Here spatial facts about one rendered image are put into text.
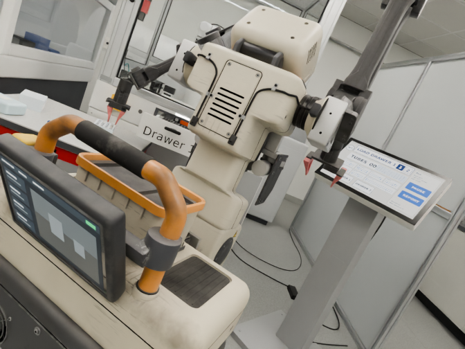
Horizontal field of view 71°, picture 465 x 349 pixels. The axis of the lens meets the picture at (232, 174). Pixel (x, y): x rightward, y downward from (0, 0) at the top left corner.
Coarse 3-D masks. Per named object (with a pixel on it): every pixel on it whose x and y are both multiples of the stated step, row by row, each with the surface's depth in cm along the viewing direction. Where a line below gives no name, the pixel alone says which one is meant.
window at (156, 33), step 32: (160, 0) 162; (192, 0) 163; (224, 0) 164; (256, 0) 164; (288, 0) 165; (320, 0) 166; (160, 32) 165; (192, 32) 166; (128, 64) 168; (192, 96) 174
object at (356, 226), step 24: (360, 216) 160; (336, 240) 167; (360, 240) 159; (336, 264) 165; (312, 288) 172; (336, 288) 165; (288, 312) 180; (312, 312) 170; (240, 336) 172; (264, 336) 179; (288, 336) 178; (312, 336) 175
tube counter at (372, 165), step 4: (372, 164) 161; (376, 164) 160; (372, 168) 159; (376, 168) 159; (380, 168) 158; (384, 168) 158; (388, 168) 157; (384, 172) 156; (388, 172) 155; (392, 172) 155; (396, 172) 154; (388, 176) 154; (392, 176) 153; (396, 176) 153; (400, 176) 152; (404, 176) 152; (400, 180) 151; (404, 180) 150
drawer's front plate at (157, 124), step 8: (144, 112) 141; (144, 120) 141; (152, 120) 142; (160, 120) 142; (144, 128) 142; (152, 128) 142; (160, 128) 143; (176, 128) 143; (184, 128) 145; (144, 136) 143; (168, 136) 144; (176, 136) 144; (184, 136) 144; (192, 136) 144; (160, 144) 144; (168, 144) 145; (192, 144) 145; (184, 152) 146
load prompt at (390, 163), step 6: (354, 150) 170; (360, 150) 169; (366, 150) 168; (366, 156) 165; (372, 156) 164; (378, 156) 163; (384, 156) 162; (384, 162) 160; (390, 162) 159; (396, 162) 158; (396, 168) 156; (402, 168) 155; (408, 168) 154; (408, 174) 152
